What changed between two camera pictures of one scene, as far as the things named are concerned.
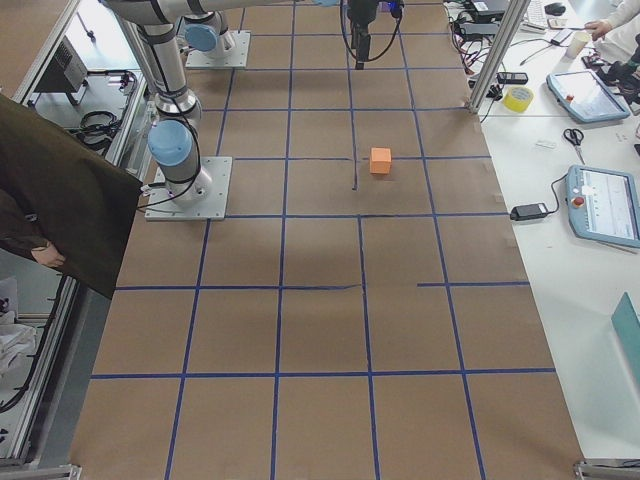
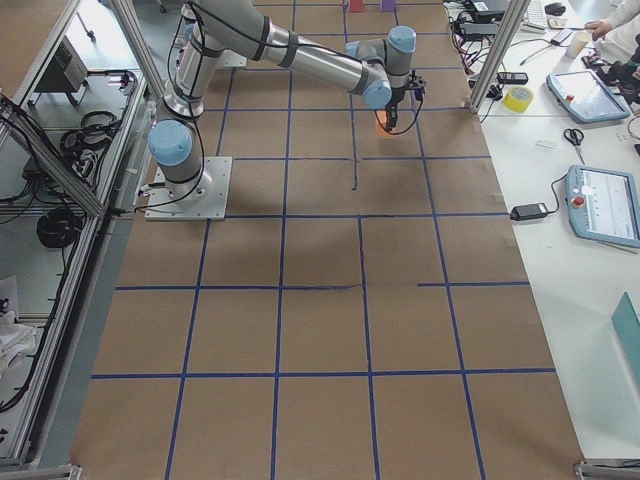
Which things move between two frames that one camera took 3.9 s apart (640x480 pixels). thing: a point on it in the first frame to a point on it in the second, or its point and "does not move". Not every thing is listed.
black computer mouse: (554, 9) does not move
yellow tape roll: (517, 98) does not move
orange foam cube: (380, 160) to (382, 115)
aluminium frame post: (515, 16) does not move
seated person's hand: (598, 28) does not move
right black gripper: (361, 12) to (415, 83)
